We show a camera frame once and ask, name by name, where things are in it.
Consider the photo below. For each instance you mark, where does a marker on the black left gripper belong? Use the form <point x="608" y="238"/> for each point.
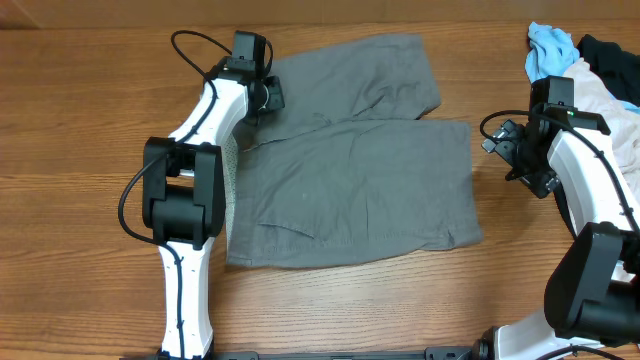
<point x="277" y="99"/>

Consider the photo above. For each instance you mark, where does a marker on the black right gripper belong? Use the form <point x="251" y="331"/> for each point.
<point x="543" y="181"/>

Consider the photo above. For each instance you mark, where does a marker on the grey shorts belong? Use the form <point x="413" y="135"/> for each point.
<point x="353" y="169"/>

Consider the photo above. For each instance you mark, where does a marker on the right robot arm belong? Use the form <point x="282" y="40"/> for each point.
<point x="591" y="300"/>

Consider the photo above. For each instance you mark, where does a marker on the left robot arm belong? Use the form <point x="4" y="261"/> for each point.
<point x="183" y="180"/>

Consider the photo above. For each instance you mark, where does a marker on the pale pink garment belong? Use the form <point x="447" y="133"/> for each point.
<point x="591" y="95"/>

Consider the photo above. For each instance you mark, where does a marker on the light blue cloth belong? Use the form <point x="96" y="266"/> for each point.
<point x="552" y="51"/>

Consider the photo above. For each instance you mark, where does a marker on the black garment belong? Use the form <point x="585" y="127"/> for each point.
<point x="589" y="190"/>

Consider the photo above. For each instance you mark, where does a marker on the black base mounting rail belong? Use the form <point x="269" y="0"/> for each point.
<point x="340" y="355"/>

